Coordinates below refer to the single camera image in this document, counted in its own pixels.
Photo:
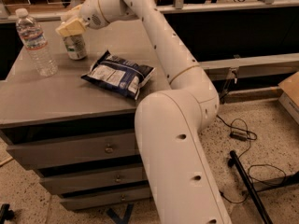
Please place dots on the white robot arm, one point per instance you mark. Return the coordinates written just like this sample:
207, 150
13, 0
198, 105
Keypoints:
167, 123

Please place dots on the middle grey drawer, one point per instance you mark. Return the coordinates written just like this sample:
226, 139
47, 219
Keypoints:
100, 178

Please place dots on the top grey drawer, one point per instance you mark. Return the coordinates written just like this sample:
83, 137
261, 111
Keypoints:
74, 149

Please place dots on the grey drawer cabinet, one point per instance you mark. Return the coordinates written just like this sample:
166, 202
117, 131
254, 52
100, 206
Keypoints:
35, 108

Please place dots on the clear plastic water bottle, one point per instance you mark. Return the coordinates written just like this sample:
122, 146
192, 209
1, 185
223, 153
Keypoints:
33, 38

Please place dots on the grey metal railing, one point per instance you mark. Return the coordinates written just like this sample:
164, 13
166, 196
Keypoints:
218, 0

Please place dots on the bottom grey drawer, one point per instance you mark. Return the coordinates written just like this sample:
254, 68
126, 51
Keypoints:
106, 198

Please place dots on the silver green 7up can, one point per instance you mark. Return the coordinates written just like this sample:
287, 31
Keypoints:
75, 47

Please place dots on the black object bottom left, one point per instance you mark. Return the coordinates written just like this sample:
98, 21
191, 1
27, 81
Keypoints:
5, 213

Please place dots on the grey drawer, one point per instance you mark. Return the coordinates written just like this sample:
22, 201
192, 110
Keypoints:
74, 149
106, 198
100, 178

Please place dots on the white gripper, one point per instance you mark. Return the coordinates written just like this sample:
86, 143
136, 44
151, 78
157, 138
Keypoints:
90, 14

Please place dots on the blue white chip bag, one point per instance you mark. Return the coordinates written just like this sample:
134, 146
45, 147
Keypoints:
113, 73

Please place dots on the black tripod leg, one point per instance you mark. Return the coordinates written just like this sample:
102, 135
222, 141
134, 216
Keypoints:
234, 160

